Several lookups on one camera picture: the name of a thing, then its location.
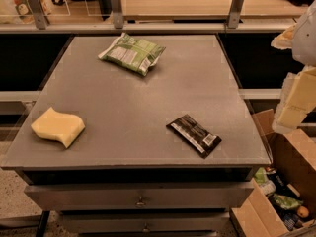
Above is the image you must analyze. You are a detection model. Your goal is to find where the grey metal drawer cabinet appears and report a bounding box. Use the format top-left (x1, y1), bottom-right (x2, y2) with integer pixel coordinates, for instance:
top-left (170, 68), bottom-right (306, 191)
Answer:
top-left (2, 35), bottom-right (270, 237)

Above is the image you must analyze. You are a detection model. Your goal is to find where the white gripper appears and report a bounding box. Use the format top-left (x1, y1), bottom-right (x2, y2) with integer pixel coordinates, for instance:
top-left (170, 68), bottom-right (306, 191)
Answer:
top-left (271, 0), bottom-right (316, 134)

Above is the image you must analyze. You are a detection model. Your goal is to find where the green snack bag in box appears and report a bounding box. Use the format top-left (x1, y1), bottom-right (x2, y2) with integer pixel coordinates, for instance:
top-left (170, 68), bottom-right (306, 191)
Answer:
top-left (269, 194), bottom-right (303, 210)

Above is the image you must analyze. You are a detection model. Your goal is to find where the cardboard box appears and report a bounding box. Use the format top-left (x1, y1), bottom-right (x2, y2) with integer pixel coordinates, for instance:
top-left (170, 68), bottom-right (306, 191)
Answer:
top-left (232, 110), bottom-right (316, 237)

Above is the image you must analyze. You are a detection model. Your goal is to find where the lower drawer with knob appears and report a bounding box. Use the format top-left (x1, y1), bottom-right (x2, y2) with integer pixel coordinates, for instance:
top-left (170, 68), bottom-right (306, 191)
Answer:
top-left (61, 212), bottom-right (229, 233)

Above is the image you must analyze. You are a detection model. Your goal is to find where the green jalapeno chip bag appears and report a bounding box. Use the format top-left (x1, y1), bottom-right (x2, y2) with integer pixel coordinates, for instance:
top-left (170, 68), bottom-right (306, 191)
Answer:
top-left (98, 33), bottom-right (165, 76)

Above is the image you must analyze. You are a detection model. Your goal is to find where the upper drawer with knob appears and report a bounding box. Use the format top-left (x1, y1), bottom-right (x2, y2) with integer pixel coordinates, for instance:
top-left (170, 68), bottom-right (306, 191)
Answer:
top-left (25, 182), bottom-right (253, 211)

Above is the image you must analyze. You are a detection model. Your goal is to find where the white bag with orange label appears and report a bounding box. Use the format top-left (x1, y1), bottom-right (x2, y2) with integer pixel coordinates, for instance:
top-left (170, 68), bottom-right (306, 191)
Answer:
top-left (0, 0), bottom-right (51, 24)

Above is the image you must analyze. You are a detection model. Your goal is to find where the yellow sponge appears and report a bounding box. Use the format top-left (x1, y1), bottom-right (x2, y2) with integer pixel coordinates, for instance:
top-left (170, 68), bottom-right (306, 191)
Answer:
top-left (31, 108), bottom-right (85, 148)

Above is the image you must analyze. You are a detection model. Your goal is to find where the drawer with knob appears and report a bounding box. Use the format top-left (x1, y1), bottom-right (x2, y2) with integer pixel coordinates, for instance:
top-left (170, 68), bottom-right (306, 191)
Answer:
top-left (61, 212), bottom-right (229, 233)
top-left (25, 182), bottom-right (253, 211)

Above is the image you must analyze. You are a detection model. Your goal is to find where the grey metal bracket left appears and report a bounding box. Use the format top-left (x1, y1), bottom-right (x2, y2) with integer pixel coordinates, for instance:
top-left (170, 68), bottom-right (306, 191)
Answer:
top-left (28, 0), bottom-right (48, 30)

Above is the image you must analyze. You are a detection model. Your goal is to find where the grey metal bracket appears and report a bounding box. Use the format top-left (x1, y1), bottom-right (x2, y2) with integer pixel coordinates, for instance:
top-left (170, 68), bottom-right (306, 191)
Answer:
top-left (111, 0), bottom-right (124, 29)
top-left (28, 0), bottom-right (48, 30)
top-left (226, 0), bottom-right (244, 29)

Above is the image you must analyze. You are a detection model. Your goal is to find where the grey metal bracket middle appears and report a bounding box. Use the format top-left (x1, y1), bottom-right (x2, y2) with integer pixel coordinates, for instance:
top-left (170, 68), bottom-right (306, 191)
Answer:
top-left (111, 0), bottom-right (124, 29)

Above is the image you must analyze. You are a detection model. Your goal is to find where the grey metal bracket right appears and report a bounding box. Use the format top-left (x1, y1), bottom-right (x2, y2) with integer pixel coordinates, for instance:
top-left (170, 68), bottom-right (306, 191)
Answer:
top-left (226, 0), bottom-right (244, 29)

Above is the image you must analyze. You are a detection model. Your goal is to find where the black rxbar chocolate wrapper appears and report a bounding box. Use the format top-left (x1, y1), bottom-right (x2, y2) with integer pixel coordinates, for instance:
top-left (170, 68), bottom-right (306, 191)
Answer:
top-left (167, 115), bottom-right (221, 159)

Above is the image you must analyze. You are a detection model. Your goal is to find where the orange fruit in box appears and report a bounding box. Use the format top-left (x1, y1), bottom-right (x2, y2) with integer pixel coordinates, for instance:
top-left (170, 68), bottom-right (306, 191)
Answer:
top-left (296, 206), bottom-right (309, 218)

